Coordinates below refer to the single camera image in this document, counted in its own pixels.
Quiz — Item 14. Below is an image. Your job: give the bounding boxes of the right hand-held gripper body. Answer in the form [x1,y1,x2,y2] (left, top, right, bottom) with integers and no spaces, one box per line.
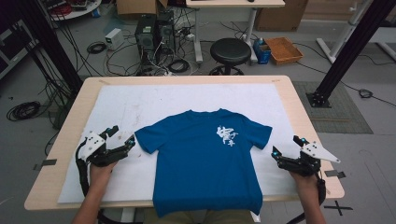
[278,141,341,177]

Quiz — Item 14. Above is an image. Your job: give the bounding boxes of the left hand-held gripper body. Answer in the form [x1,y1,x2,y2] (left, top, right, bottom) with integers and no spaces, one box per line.
[79,131,127,168]

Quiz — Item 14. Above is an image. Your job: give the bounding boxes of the blue t-shirt white print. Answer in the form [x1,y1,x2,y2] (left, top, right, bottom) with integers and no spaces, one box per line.
[134,107,274,218]

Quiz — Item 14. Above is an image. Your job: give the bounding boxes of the person's left hand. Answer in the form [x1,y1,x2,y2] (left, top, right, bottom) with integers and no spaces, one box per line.
[88,161,118,194]

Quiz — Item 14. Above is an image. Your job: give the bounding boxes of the person's right hand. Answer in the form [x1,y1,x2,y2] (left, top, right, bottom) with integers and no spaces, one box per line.
[289,171,320,202]

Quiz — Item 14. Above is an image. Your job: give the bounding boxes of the black tape strip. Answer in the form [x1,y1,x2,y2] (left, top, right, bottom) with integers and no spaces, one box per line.
[324,169,347,179]
[33,159,58,171]

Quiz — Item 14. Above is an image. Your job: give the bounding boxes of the white felt mat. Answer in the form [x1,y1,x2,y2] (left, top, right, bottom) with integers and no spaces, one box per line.
[57,82,302,204]

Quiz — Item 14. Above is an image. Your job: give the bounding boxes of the grey floor mat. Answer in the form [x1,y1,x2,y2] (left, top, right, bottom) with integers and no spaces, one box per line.
[292,81,374,135]

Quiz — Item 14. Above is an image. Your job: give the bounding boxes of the black tape cross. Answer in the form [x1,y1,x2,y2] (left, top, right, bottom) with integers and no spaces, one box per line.
[323,200,354,217]

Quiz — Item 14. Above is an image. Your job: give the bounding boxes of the wooden tray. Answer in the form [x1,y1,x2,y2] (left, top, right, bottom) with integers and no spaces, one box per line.
[264,36,304,66]

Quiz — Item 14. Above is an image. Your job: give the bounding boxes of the white power supply box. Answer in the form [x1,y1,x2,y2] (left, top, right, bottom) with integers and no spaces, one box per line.
[104,27,125,50]

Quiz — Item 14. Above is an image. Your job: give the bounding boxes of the blue box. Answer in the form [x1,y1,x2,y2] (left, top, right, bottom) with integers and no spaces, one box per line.
[252,37,273,65]

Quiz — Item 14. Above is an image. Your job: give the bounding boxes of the black computer tower green label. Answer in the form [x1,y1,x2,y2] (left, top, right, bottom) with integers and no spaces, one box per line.
[134,14,158,69]

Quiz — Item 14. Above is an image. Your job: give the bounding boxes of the white metal stand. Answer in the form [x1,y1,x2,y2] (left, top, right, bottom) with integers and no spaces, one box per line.
[316,0,396,63]

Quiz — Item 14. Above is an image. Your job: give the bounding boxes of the black round stool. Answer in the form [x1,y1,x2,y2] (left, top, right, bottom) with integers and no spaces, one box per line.
[208,37,252,77]

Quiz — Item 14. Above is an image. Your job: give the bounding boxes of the round white table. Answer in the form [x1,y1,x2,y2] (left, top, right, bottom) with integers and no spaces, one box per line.
[43,0,103,22]

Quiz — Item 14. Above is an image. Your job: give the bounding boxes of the large closed cardboard box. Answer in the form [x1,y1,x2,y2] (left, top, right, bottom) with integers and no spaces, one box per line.
[255,0,309,32]

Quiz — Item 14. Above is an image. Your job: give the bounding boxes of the black equipment case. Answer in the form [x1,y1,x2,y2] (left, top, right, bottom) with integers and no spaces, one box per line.
[0,18,39,80]

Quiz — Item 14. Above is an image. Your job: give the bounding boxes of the white desk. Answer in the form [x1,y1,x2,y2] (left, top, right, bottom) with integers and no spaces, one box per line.
[185,0,286,64]

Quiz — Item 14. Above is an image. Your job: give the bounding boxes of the black sleeved left gripper cable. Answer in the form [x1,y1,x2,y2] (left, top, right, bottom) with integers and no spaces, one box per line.
[75,138,92,198]

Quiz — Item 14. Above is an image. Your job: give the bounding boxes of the black sleeved gripper cable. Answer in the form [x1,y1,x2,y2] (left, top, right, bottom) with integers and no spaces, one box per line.
[285,172,328,224]
[75,138,92,198]

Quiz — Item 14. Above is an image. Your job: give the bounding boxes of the black sleeved right gripper cable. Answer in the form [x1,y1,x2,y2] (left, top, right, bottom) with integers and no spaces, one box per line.
[285,172,328,224]

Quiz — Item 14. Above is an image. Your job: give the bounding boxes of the large coiled black cable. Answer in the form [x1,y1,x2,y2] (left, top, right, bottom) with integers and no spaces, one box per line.
[6,101,42,122]

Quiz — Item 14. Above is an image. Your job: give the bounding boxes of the black floor cable with plug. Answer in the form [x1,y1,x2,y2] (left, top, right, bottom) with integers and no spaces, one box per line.
[293,42,396,108]

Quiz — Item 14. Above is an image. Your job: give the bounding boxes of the small coiled black cable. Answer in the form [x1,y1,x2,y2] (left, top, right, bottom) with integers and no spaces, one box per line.
[86,41,107,55]

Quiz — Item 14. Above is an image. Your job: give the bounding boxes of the thick coiled black cable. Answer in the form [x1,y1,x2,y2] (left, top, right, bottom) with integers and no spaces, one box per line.
[167,59,191,74]

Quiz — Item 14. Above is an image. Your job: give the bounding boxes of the black metal frame post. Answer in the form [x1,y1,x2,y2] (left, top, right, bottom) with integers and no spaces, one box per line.
[306,0,396,108]
[17,0,84,95]

